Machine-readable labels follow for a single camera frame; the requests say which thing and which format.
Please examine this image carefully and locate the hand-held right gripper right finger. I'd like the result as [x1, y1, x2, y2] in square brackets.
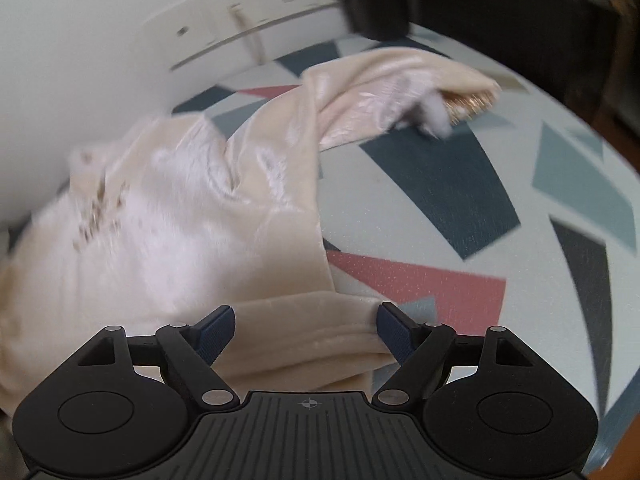
[372, 302, 563, 411]

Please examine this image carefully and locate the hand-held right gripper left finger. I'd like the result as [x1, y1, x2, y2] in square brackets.
[47, 304, 242, 411]

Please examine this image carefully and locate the cream velvet robe fur trim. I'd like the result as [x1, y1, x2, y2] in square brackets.
[0, 47, 504, 414]

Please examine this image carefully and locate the geometric patterned bed sheet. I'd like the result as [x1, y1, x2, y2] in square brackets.
[170, 24, 640, 463]

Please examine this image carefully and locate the black bag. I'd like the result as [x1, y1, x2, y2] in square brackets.
[332, 0, 414, 41]

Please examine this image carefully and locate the black side table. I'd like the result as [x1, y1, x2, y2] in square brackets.
[414, 0, 632, 117]

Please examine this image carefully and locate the beige charging cable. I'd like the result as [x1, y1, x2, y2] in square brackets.
[229, 4, 267, 64]

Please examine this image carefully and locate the white wall outlet panel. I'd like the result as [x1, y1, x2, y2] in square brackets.
[132, 0, 347, 74]

